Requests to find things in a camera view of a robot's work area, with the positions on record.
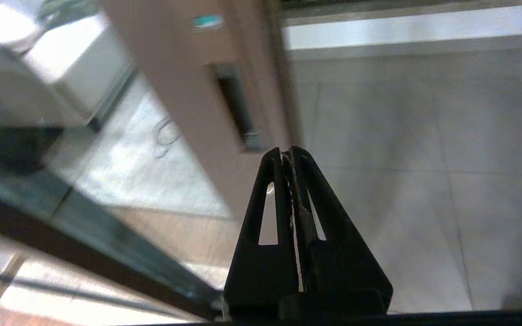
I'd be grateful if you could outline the black metal balcony railing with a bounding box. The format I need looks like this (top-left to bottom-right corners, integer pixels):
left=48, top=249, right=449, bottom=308
left=281, top=0, right=447, bottom=9

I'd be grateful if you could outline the brown framed fixed glass panel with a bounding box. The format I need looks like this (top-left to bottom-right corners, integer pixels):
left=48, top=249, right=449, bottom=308
left=0, top=149, right=225, bottom=326

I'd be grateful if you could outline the brown framed sliding glass door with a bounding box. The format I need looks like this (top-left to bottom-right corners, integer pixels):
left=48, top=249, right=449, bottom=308
left=0, top=0, right=305, bottom=290

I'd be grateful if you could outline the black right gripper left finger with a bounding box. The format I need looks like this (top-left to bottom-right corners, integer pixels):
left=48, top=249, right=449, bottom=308
left=222, top=147, right=299, bottom=320

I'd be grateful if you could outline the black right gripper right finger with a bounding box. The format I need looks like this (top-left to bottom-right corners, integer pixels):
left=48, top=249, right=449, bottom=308
left=284, top=145, right=394, bottom=314

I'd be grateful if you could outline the dark recessed door handle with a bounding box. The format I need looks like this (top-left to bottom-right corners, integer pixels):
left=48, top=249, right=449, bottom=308
left=213, top=63, right=264, bottom=152

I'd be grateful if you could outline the grey coiled floor cable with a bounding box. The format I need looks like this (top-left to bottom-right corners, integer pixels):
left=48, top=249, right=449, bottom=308
left=152, top=115, right=182, bottom=159

